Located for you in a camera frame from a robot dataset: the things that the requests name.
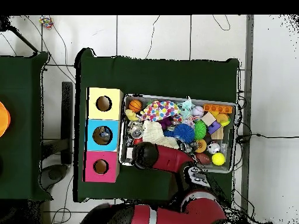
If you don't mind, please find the orange round object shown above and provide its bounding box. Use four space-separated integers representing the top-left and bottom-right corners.
0 101 11 138

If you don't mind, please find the wooden box with three holes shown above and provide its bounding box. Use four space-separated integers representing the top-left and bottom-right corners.
84 87 124 184

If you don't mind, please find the small orange basketball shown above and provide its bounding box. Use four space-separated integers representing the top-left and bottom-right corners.
129 99 143 113

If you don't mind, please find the orange toy building block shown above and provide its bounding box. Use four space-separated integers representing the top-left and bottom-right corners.
203 104 233 114

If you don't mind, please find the green cloth side table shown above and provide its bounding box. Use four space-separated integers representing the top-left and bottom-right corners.
0 51 51 201

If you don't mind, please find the crushed silver can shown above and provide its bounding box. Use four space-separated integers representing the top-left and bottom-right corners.
128 122 145 139

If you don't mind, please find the smooth yellow ball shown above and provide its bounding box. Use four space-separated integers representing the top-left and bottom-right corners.
211 152 226 167

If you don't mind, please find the small colourful floor toy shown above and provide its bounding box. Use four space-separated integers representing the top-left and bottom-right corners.
39 16 54 30

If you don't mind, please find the clear wire mesh bin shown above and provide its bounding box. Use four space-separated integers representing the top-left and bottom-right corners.
119 94 237 174

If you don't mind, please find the blue spiky ball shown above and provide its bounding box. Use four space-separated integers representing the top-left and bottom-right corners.
173 123 196 144

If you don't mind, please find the small white baseball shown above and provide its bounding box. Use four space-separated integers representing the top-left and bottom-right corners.
192 105 204 118

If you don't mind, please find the polka dot cloth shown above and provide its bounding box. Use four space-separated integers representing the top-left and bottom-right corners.
142 100 182 123

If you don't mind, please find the white knitted cloth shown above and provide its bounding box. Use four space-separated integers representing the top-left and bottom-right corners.
142 120 180 150

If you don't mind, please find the small yellow duck toy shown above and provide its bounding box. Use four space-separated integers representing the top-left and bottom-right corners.
125 109 140 122

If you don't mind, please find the clear plastic bottle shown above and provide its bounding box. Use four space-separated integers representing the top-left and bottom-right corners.
97 130 112 142

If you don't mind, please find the green spiky ball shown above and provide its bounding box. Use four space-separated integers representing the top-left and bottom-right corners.
193 120 207 140

